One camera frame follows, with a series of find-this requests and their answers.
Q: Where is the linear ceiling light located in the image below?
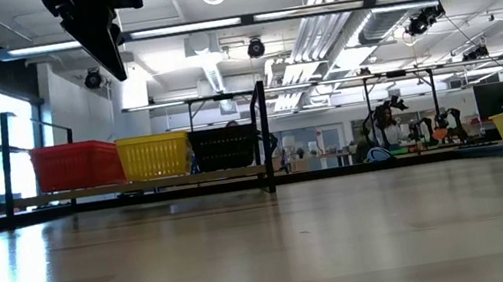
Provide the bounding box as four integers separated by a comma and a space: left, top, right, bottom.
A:
0, 0, 442, 70

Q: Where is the black metal workstation frame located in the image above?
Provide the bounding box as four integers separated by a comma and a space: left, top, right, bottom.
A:
121, 87, 261, 147
267, 51, 503, 158

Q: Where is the black monitor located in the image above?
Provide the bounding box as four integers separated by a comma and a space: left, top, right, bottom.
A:
472, 80, 503, 123

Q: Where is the black plastic mesh basket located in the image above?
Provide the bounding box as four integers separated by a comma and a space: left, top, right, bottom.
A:
186, 121, 258, 140
189, 129, 263, 175
187, 125, 259, 144

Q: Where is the orange object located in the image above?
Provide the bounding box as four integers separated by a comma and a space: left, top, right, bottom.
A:
431, 126, 450, 143

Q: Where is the black metal shelf end frame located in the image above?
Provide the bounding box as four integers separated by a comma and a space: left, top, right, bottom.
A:
245, 79, 283, 196
0, 101, 89, 232

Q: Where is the blue and white object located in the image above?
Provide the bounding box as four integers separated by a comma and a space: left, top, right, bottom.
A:
361, 143, 395, 166

